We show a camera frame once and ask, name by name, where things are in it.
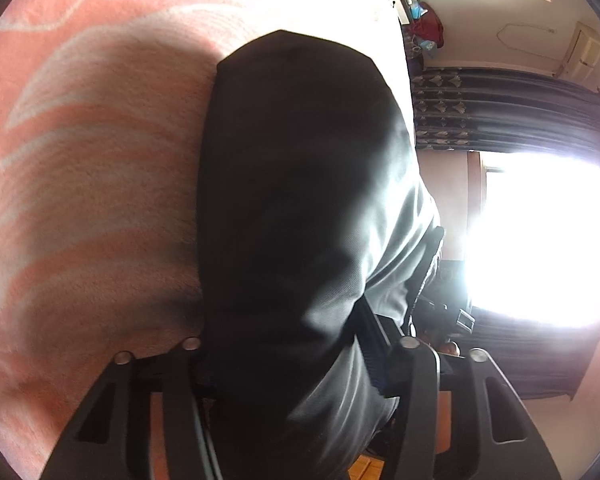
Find dark red bag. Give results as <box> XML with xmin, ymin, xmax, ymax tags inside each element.
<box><xmin>412</xmin><ymin>2</ymin><xmax>443</xmax><ymax>43</ymax></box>

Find pink leaf-pattern blanket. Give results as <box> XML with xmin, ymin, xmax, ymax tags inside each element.
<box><xmin>0</xmin><ymin>0</ymin><xmax>416</xmax><ymax>478</ymax></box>

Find bright window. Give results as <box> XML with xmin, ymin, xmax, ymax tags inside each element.
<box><xmin>467</xmin><ymin>152</ymin><xmax>600</xmax><ymax>328</ymax></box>

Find cream wall box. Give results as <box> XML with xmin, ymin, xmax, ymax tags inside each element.
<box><xmin>555</xmin><ymin>21</ymin><xmax>600</xmax><ymax>81</ymax></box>

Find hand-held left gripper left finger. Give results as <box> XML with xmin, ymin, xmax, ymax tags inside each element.
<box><xmin>40</xmin><ymin>337</ymin><xmax>226</xmax><ymax>480</ymax></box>

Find dark patterned curtain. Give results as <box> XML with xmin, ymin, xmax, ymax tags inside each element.
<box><xmin>409</xmin><ymin>67</ymin><xmax>600</xmax><ymax>401</ymax></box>

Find thin wall cable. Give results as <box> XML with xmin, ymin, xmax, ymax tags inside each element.
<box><xmin>495</xmin><ymin>22</ymin><xmax>556</xmax><ymax>53</ymax></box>

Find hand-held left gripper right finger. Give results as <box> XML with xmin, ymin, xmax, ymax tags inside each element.
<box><xmin>355</xmin><ymin>300</ymin><xmax>563</xmax><ymax>480</ymax></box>

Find black quilted pants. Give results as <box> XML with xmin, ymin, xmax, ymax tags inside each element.
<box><xmin>196</xmin><ymin>30</ymin><xmax>446</xmax><ymax>480</ymax></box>

